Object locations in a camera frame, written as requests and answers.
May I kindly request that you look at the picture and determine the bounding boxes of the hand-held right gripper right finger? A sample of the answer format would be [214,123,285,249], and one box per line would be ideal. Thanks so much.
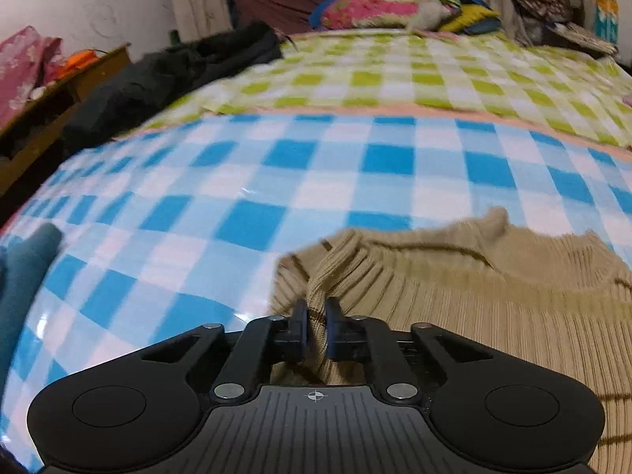
[323,297,495,406]

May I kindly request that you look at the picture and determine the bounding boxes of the tan striped ribbed sweater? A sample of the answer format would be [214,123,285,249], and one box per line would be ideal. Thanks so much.
[269,206,632,474]

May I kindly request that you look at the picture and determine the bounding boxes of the teal folded cloth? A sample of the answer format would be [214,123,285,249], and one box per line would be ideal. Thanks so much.
[0,222,66,408]

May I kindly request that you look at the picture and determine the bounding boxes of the blue green checkered bed sheet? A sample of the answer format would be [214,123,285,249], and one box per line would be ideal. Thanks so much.
[0,28,632,474]

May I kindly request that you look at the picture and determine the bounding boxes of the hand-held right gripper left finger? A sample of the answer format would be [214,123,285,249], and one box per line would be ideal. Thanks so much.
[141,299,313,406]

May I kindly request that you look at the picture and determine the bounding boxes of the wooden desk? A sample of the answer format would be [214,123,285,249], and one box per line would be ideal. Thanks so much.
[0,43,132,218]

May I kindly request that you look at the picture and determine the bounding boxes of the yellow cloth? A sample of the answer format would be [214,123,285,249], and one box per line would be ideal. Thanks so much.
[444,4,497,34]

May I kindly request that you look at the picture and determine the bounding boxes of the stack of patterned cloths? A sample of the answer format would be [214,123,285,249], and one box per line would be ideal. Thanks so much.
[545,21,619,59]

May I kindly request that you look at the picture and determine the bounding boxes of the grey cloth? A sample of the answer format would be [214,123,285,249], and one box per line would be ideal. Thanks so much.
[404,0,454,31]

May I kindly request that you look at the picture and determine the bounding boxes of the pink floral cloth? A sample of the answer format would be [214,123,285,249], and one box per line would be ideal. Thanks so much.
[0,26,64,130]

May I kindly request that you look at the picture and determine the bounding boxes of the pink floral blanket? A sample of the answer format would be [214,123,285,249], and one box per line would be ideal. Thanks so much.
[320,0,421,30]

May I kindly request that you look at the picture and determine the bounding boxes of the orange cloth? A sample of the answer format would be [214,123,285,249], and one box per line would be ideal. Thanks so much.
[62,49,98,74]

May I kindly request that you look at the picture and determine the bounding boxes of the yellow and blue bag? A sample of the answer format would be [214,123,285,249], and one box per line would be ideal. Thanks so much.
[591,0,621,44]

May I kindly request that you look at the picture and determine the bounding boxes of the black jacket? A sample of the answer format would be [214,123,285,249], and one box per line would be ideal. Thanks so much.
[60,22,283,155]

